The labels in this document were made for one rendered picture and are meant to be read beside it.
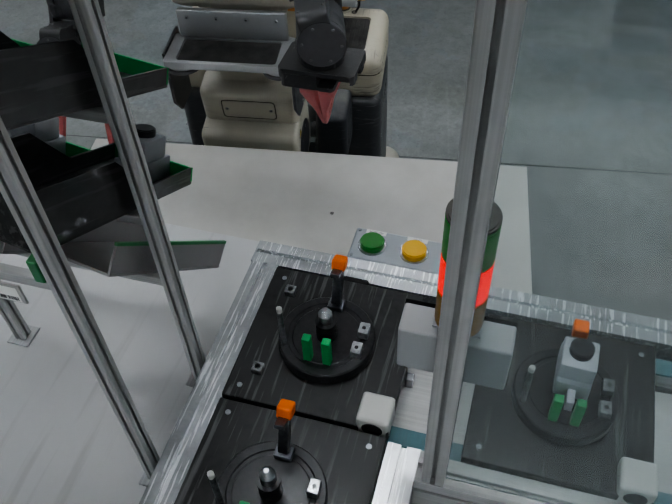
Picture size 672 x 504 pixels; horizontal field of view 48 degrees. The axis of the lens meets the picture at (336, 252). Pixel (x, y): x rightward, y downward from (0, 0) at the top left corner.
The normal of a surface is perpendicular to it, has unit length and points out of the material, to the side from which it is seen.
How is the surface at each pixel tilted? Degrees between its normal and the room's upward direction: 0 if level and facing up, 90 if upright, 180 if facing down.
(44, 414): 0
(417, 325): 0
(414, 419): 0
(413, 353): 90
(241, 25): 90
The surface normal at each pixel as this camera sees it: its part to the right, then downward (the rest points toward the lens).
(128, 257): 0.90, 0.31
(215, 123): -0.05, -0.55
